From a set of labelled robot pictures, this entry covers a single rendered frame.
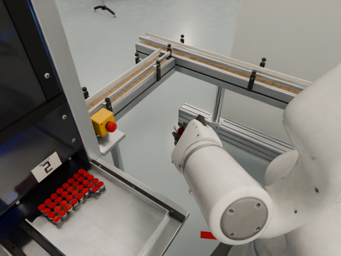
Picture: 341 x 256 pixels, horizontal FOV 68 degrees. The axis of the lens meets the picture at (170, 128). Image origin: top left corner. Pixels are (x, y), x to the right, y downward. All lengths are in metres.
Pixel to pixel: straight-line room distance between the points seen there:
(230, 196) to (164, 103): 2.31
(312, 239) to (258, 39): 1.58
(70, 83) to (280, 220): 0.62
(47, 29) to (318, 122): 0.59
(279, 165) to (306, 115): 0.22
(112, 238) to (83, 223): 0.11
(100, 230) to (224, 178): 0.58
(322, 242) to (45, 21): 0.68
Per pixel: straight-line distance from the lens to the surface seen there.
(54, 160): 0.85
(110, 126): 0.92
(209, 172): 0.35
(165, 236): 0.82
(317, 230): 0.45
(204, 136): 0.45
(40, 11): 0.68
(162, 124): 2.36
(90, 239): 0.85
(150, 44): 1.59
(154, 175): 1.99
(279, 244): 0.57
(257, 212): 0.33
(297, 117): 0.30
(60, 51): 0.73
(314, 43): 1.83
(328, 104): 0.29
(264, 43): 1.89
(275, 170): 0.51
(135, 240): 0.82
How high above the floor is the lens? 1.64
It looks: 45 degrees down
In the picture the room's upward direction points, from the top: straight up
